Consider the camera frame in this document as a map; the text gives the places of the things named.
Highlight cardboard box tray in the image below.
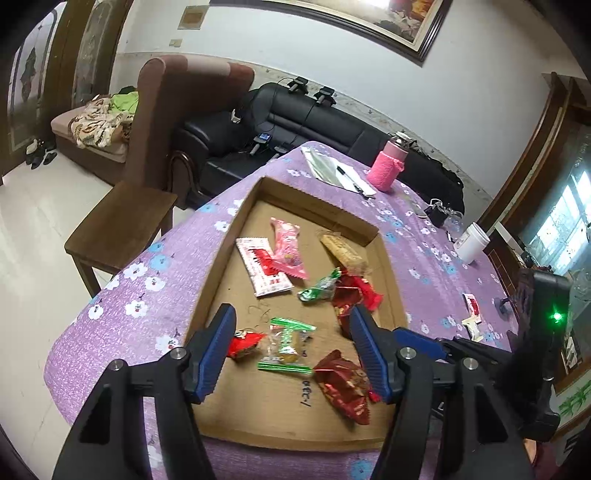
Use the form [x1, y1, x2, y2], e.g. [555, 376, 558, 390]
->
[188, 177, 407, 452]

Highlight small red candy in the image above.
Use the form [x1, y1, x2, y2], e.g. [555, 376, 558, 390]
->
[228, 329, 266, 360]

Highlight white red snack packet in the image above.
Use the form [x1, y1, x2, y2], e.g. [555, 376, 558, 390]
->
[235, 237, 293, 298]

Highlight black binder clip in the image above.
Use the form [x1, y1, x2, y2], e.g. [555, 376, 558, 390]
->
[425, 198, 449, 228]

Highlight wooden glass door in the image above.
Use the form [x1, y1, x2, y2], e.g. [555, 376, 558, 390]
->
[1, 1, 132, 175]

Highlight brown armchair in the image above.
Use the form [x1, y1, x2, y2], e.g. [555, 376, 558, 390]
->
[51, 55, 254, 209]

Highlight black shoes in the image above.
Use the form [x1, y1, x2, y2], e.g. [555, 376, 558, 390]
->
[25, 138, 57, 170]

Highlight black phone stand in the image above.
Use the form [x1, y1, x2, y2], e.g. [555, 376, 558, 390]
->
[493, 296, 519, 321]

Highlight small white red packet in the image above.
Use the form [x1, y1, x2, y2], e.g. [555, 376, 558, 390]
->
[462, 293, 484, 342]

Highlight white plastic jar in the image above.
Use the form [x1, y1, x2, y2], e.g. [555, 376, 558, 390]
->
[454, 222, 490, 264]

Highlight green cloth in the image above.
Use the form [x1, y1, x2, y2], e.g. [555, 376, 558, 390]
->
[109, 91, 139, 115]

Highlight patterned blanket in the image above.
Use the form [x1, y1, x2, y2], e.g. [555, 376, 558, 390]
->
[68, 96, 134, 149]

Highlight green wrapped candy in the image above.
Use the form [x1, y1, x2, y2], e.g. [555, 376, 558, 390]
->
[297, 267, 342, 303]

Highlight green clear cookie packet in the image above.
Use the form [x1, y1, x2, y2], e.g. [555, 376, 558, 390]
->
[257, 317, 317, 376]

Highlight pink sleeved water bottle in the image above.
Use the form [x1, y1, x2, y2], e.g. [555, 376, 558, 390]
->
[367, 131, 413, 192]

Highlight red foil snack bag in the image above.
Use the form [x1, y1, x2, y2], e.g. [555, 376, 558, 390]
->
[312, 350, 381, 426]

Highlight wooden side table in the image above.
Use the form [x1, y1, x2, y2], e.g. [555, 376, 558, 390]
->
[64, 181, 177, 296]

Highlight purple floral tablecloth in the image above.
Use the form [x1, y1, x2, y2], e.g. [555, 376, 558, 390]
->
[44, 142, 518, 479]

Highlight red crinkled foil snack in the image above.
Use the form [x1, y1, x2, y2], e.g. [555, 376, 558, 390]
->
[339, 272, 384, 311]

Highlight dark red foil snack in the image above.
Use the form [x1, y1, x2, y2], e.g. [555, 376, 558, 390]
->
[332, 286, 363, 339]

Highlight white papers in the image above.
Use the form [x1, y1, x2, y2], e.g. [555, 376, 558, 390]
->
[301, 147, 377, 198]

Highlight black pen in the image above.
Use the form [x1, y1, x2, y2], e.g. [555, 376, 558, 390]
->
[335, 166, 370, 200]

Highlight framed wall painting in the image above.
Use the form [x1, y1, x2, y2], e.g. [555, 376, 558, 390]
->
[209, 0, 452, 65]

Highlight black leather sofa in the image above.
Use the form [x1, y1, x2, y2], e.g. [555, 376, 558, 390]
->
[169, 83, 465, 212]

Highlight pink snack packet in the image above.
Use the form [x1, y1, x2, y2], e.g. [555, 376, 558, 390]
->
[270, 217, 308, 280]

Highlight beige biscuit bar packet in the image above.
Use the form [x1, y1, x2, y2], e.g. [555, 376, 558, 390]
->
[318, 231, 370, 277]

